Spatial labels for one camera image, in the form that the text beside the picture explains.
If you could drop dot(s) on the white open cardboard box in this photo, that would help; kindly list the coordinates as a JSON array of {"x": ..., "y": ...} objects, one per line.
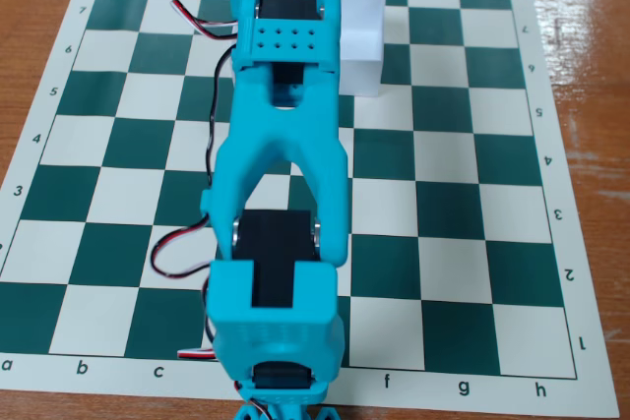
[{"x": 361, "y": 46}]

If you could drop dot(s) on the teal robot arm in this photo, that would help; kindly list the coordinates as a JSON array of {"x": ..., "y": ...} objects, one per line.
[{"x": 280, "y": 144}]

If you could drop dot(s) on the green and white chessboard mat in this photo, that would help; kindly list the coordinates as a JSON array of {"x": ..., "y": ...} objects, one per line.
[{"x": 443, "y": 169}]

